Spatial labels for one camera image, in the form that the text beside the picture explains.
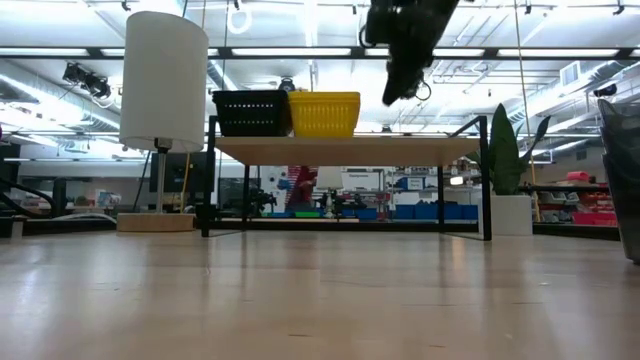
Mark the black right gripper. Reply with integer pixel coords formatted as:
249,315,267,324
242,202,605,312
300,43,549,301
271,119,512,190
364,0,460,106

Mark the yellow ribbed plastic basket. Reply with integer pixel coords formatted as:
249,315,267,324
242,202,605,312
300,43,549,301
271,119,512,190
288,90,361,138

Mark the black slotted plastic basket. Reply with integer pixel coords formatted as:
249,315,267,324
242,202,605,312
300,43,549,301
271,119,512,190
213,99,294,138
212,89,292,104

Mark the shelf with red bins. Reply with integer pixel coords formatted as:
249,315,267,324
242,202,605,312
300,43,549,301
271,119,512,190
519,171,621,227

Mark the black ceiling track beam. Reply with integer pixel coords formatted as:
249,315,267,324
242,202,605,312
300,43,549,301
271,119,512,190
0,46,640,61

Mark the green snake plant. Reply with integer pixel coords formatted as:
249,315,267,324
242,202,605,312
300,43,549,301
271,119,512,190
464,103,551,196

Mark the small background white lamp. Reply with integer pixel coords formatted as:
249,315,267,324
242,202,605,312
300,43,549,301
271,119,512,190
315,166,345,220

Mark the person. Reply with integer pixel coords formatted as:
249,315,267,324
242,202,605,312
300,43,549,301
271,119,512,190
284,166,319,211

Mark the white background appliance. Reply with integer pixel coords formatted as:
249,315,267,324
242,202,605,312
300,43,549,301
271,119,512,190
259,166,289,211

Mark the white square planter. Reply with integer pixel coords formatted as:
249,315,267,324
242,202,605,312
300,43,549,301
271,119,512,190
482,193,534,237

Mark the black background table edge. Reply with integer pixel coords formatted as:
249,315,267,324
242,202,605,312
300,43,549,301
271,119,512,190
532,223,621,242

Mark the yellow thin pole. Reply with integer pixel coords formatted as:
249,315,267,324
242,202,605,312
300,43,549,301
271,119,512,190
180,152,192,214

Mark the white shade table lamp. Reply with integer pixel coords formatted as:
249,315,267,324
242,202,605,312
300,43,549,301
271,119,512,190
115,10,210,234

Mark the black monitor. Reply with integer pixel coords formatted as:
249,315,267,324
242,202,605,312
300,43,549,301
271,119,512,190
149,152,216,194

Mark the black double ceiling spotlight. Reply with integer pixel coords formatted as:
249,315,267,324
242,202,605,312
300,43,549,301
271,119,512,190
62,62,112,100

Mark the black curved tube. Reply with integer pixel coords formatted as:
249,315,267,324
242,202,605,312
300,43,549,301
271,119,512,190
0,177,57,220

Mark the wooden shelf with black frame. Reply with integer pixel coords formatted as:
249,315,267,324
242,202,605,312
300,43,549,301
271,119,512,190
199,114,494,242

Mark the thin hanging cord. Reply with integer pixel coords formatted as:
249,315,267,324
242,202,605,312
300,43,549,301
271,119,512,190
513,0,535,179

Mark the white hanging ring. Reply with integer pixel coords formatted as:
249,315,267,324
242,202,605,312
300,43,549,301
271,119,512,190
227,3,254,35

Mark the black short post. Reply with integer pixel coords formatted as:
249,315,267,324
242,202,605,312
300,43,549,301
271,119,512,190
52,177,69,219

